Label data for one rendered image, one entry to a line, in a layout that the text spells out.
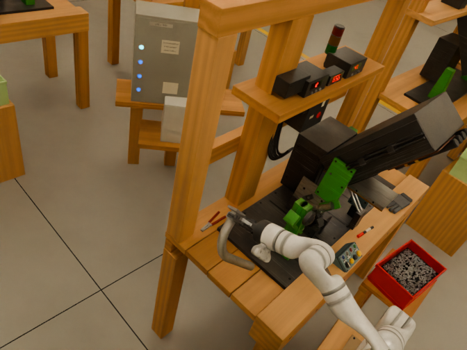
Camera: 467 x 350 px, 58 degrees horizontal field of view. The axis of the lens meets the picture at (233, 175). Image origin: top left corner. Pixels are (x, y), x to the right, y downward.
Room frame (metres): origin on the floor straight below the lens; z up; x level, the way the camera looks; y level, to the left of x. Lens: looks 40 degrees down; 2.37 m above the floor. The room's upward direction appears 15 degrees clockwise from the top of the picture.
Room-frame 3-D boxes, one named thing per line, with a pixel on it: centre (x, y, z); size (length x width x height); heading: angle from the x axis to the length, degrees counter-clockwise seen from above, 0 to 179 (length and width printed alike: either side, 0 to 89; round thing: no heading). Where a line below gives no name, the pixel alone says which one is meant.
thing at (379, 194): (1.70, -0.60, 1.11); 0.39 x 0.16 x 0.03; 57
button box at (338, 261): (1.37, -0.61, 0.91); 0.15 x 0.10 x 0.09; 147
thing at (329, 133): (1.86, -0.41, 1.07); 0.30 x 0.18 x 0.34; 147
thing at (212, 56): (1.86, -0.22, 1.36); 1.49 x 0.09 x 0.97; 147
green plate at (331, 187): (1.60, -0.48, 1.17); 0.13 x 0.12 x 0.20; 147
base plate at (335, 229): (1.69, -0.47, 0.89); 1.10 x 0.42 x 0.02; 147
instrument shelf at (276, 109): (1.83, -0.25, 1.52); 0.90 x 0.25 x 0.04; 147
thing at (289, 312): (1.54, -0.70, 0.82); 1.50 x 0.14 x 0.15; 147
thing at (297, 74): (1.57, -0.13, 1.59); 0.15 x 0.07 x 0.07; 147
